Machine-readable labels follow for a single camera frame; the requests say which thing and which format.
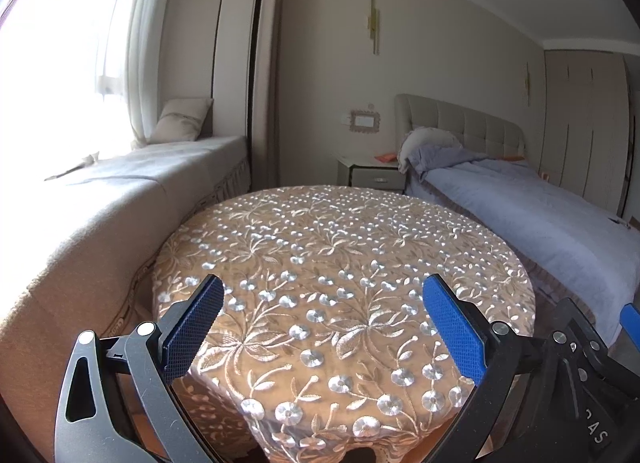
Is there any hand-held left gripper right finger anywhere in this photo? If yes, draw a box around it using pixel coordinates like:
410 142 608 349
422 273 556 463

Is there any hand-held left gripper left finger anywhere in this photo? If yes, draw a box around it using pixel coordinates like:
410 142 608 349
54 274 225 463

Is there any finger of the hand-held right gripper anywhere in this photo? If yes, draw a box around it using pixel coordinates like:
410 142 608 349
619 303 640 369
549 297 615 394

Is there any bed with beige skirt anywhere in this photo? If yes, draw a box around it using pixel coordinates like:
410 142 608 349
395 93 640 349

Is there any beige window seat cushion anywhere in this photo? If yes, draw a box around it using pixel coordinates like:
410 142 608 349
0 136 251 444

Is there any floral embroidered tablecloth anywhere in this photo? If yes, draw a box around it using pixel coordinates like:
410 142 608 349
150 184 538 463

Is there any light blue duvet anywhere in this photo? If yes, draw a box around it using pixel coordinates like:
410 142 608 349
412 146 640 344

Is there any white nightstand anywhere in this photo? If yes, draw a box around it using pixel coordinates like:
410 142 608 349
334 150 408 194

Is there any grey pillow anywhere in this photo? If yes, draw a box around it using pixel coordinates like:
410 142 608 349
397 127 463 175

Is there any beige wardrobe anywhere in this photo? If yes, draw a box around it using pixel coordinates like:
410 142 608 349
544 48 640 219

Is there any beige throw pillow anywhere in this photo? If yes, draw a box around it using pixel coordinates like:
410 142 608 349
149 97 215 144

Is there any beige upholstered headboard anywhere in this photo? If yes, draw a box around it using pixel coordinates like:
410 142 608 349
395 93 527 164

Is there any white sheer curtain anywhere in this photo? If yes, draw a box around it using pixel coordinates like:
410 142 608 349
95 0 177 150

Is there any framed wall switch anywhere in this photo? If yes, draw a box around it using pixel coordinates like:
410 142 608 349
347 108 382 135

